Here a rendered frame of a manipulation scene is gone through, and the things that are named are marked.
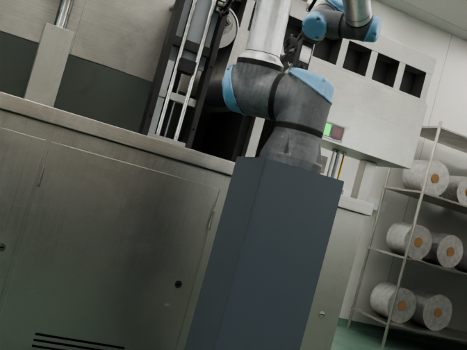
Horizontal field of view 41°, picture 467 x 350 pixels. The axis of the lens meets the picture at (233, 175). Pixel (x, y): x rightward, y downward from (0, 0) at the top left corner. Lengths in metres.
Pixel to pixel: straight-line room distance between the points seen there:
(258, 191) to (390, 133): 1.54
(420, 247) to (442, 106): 1.41
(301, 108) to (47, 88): 0.89
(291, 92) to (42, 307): 0.86
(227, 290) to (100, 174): 0.54
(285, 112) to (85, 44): 1.06
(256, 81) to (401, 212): 4.44
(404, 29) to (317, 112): 4.45
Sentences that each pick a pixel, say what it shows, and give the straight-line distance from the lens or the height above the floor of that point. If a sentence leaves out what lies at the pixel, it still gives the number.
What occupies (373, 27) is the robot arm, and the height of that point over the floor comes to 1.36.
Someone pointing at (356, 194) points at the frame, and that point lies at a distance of 2.95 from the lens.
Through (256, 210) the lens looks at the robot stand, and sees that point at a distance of 1.36.
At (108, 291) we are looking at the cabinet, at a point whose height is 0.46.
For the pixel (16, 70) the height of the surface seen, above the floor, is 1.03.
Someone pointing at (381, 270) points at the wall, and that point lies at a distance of 5.81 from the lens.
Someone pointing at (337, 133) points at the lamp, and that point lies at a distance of 2.67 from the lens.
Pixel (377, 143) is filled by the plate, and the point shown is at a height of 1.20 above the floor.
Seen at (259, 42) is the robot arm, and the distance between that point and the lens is 1.53.
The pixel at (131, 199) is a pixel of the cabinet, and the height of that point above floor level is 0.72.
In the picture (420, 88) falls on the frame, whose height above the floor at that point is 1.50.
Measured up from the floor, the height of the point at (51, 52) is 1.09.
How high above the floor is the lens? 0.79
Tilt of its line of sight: 2 degrees up
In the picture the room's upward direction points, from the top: 15 degrees clockwise
